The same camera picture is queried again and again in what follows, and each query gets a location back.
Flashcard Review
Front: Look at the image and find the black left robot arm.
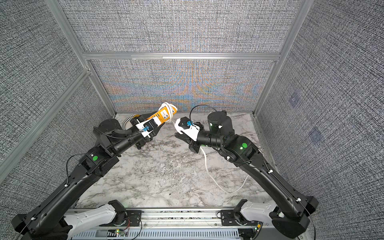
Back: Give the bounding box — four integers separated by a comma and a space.
12, 110, 173, 240

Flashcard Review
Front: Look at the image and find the white slotted cable duct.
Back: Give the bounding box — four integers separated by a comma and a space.
71, 229, 241, 240

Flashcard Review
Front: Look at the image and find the white power cord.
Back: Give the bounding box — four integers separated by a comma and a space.
155, 102, 250, 195

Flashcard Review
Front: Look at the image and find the orange power strip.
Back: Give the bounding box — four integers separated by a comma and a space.
149, 102, 178, 124

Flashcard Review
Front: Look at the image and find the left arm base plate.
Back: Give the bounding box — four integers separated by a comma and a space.
101, 200, 143, 227

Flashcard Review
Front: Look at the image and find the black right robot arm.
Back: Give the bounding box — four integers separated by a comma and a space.
175, 111, 319, 239

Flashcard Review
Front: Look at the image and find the aluminium front rail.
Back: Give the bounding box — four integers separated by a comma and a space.
55, 207, 307, 230

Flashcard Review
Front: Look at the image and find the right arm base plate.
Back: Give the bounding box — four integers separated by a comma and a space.
218, 199, 261, 227

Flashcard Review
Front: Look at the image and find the white patterned bowl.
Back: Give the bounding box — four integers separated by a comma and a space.
121, 114, 141, 130

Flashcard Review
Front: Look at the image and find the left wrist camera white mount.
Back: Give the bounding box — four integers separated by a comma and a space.
136, 117, 162, 138

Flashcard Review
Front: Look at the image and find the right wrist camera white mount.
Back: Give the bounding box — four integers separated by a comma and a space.
174, 117, 201, 142

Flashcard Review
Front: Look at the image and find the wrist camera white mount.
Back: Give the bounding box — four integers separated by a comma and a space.
136, 117, 162, 138
174, 117, 201, 142

